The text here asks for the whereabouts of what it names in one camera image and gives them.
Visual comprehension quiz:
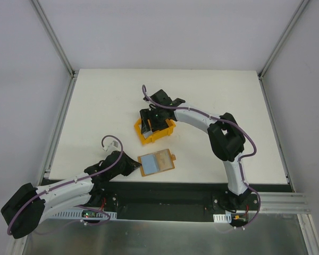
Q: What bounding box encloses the yellow plastic bin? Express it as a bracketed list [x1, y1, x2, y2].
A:
[134, 118, 176, 145]

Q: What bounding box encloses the orange leather card holder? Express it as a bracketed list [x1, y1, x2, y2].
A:
[138, 149, 176, 177]

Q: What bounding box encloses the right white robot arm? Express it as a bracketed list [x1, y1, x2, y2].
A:
[140, 86, 249, 210]

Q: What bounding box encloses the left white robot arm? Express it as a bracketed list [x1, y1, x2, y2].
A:
[1, 150, 141, 239]

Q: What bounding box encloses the grey credit card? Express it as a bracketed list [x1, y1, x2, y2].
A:
[142, 131, 153, 139]

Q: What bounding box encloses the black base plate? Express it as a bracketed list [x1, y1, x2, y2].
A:
[84, 182, 258, 222]

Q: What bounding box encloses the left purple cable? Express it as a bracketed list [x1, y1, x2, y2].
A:
[6, 135, 123, 236]

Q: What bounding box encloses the purple cable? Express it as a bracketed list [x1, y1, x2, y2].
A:
[141, 84, 261, 234]
[6, 135, 123, 236]

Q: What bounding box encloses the left white cable duct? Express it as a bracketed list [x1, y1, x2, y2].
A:
[50, 209, 117, 220]

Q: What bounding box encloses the white cable duct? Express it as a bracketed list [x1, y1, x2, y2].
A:
[213, 214, 232, 224]
[50, 209, 117, 220]

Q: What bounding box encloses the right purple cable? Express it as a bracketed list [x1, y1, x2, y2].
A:
[141, 84, 261, 234]

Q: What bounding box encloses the right white cable duct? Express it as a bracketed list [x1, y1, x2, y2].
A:
[213, 214, 232, 224]

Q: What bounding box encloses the right aluminium rail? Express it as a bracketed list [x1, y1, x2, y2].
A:
[259, 192, 310, 214]

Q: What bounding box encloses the left aluminium frame post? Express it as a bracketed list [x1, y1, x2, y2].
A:
[30, 0, 76, 78]

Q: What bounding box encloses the aluminium frame post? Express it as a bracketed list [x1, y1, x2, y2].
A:
[258, 0, 311, 80]
[30, 0, 76, 78]

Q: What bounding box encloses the right aluminium frame post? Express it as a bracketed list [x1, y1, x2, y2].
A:
[258, 0, 311, 80]

